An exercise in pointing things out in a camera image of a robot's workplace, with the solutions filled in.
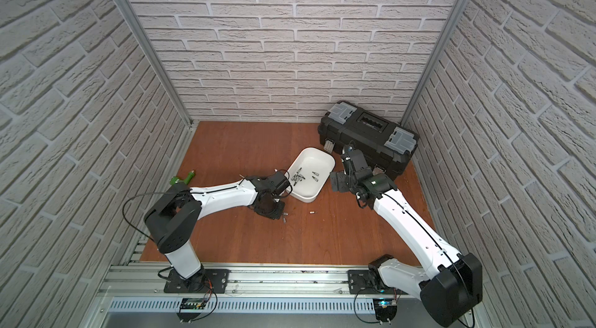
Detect left aluminium corner post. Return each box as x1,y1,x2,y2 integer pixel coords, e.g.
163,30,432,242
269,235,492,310
113,0,193,128

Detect black plastic toolbox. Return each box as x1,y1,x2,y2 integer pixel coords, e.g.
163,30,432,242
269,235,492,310
318,101,419,179

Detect right controller board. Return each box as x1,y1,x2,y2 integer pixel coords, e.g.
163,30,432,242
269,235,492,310
372,299,397,324

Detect aluminium corner post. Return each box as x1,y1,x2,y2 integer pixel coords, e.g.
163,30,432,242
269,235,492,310
113,0,193,128
400,0,470,126

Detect controller board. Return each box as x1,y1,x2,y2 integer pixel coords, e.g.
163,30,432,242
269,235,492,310
177,298,210,323
372,299,397,324

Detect right aluminium corner post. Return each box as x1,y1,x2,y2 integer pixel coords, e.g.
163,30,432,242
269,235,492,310
400,0,470,126

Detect green toy drill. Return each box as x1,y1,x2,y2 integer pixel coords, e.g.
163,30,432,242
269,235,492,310
169,171,196,185

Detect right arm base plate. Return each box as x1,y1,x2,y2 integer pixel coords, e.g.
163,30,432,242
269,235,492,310
347,269,406,295

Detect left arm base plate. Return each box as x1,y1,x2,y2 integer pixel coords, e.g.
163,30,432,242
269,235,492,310
164,268,231,294

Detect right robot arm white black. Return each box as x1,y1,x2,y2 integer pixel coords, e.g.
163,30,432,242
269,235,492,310
330,146,483,327

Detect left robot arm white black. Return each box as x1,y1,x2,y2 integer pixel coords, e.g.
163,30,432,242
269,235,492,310
144,171,290,281

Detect white rectangular storage box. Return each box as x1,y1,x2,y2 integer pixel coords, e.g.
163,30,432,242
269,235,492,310
287,147,335,203

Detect left controller board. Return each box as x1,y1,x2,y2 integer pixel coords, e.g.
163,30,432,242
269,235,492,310
177,298,210,323

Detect aluminium mounting rail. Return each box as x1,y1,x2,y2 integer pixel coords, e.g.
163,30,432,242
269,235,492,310
98,259,431,298

